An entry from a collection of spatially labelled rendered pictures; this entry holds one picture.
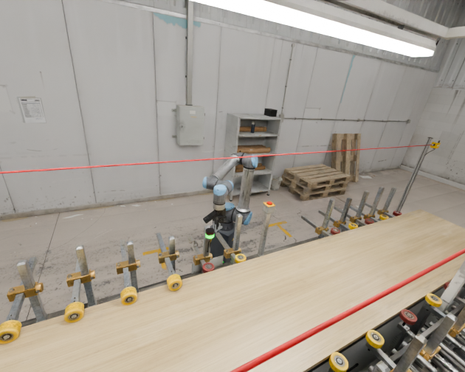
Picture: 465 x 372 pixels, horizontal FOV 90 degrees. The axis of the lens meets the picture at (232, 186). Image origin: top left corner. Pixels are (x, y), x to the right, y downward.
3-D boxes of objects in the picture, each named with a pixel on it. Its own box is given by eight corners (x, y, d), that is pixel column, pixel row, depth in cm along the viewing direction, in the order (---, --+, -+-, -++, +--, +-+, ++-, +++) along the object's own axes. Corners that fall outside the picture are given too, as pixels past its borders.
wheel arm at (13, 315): (30, 261, 144) (29, 257, 142) (38, 260, 145) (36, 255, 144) (3, 335, 104) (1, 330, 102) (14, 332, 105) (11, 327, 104)
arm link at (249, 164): (236, 218, 255) (245, 150, 228) (251, 222, 250) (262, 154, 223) (231, 224, 241) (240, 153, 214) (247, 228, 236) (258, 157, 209)
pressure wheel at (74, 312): (69, 300, 115) (87, 302, 120) (62, 313, 116) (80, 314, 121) (68, 311, 110) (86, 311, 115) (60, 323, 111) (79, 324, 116)
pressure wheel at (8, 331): (26, 323, 110) (9, 335, 108) (10, 317, 105) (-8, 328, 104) (23, 335, 105) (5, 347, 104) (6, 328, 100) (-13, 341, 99)
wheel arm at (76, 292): (78, 252, 155) (77, 247, 153) (84, 250, 156) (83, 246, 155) (70, 315, 115) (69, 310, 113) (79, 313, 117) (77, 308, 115)
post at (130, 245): (133, 297, 159) (126, 240, 140) (138, 295, 161) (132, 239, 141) (133, 301, 157) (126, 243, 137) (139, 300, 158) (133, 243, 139)
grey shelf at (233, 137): (221, 191, 473) (226, 112, 410) (257, 186, 513) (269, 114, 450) (230, 201, 438) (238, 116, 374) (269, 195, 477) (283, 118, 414)
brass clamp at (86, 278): (69, 280, 135) (67, 273, 133) (95, 273, 141) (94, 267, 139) (67, 288, 130) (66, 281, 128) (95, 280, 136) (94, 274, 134)
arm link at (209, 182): (233, 148, 229) (200, 178, 174) (245, 150, 225) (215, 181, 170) (233, 159, 234) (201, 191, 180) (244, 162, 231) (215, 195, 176)
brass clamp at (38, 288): (12, 294, 124) (9, 286, 122) (44, 286, 130) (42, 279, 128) (9, 302, 119) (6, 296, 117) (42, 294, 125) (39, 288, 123)
